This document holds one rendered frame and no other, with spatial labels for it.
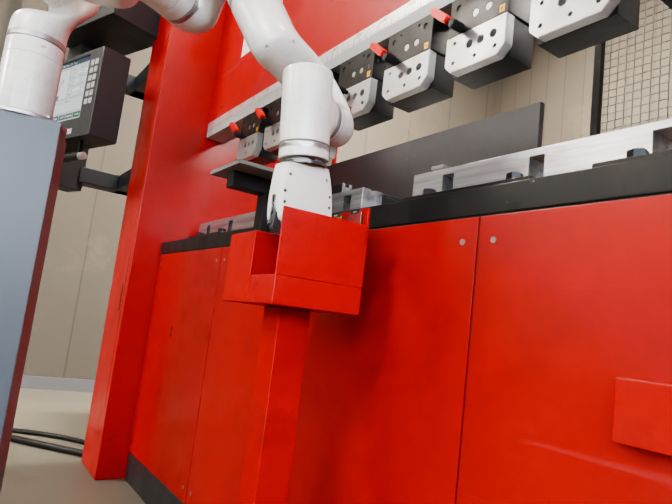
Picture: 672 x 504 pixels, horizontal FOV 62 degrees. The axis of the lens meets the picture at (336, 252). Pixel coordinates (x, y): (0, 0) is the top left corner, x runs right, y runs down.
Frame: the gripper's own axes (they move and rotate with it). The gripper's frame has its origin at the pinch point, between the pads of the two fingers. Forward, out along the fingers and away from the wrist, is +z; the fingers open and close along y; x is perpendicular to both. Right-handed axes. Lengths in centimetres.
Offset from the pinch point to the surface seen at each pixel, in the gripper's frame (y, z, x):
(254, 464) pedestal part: 4.0, 33.4, -3.7
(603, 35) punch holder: -39, -39, 28
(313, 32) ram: -33, -71, -59
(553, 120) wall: -339, -147, -202
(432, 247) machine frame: -18.7, -2.7, 11.4
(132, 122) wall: -40, -114, -334
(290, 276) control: 3.7, 3.4, 4.7
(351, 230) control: -6.9, -4.8, 4.9
